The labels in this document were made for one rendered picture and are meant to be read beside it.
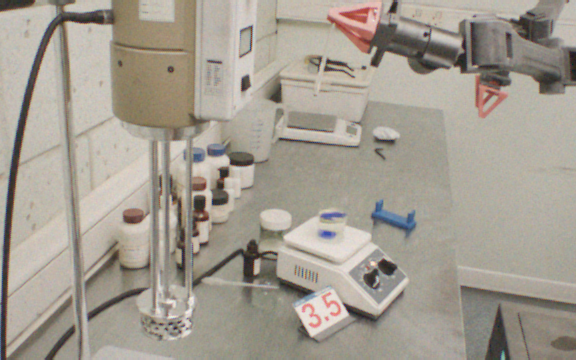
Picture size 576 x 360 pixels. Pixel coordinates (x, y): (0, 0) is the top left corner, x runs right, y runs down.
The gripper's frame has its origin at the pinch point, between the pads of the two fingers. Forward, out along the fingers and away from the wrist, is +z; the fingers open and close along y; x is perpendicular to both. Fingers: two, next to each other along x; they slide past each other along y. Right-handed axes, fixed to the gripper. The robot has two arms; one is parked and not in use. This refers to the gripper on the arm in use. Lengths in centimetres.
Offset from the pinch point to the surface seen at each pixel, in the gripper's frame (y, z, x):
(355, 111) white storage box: -95, -21, -59
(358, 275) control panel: -24.6, -15.9, 29.6
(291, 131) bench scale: -84, -1, -36
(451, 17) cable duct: -84, -47, -103
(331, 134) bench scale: -81, -13, -37
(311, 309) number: -24.0, -9.3, 37.5
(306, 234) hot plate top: -28.4, -6.4, 23.0
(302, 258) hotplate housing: -27.3, -6.5, 28.1
